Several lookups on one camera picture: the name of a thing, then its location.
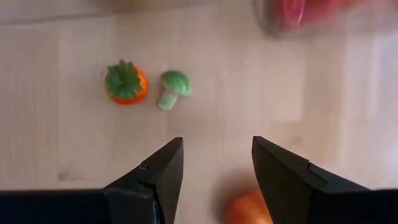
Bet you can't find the orange pumpkin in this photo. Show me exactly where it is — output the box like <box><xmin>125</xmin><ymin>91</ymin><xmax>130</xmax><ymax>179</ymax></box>
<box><xmin>223</xmin><ymin>189</ymin><xmax>274</xmax><ymax>224</ymax></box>

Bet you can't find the red tomato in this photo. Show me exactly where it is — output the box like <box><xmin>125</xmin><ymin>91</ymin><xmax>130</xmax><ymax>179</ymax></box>
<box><xmin>270</xmin><ymin>0</ymin><xmax>343</xmax><ymax>34</ymax></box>

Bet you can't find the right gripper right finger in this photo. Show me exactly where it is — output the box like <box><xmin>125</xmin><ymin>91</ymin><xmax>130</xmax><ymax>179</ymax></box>
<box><xmin>251</xmin><ymin>135</ymin><xmax>373</xmax><ymax>224</ymax></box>

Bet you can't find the clear plastic bin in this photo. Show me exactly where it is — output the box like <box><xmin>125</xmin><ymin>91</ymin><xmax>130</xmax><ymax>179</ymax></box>
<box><xmin>253</xmin><ymin>0</ymin><xmax>398</xmax><ymax>38</ymax></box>

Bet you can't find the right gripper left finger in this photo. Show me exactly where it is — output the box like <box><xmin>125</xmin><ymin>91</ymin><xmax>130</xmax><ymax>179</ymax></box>
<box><xmin>103</xmin><ymin>136</ymin><xmax>185</xmax><ymax>224</ymax></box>

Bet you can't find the small green mushroom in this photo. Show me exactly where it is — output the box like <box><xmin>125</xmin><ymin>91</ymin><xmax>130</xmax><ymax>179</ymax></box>
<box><xmin>157</xmin><ymin>70</ymin><xmax>193</xmax><ymax>112</ymax></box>

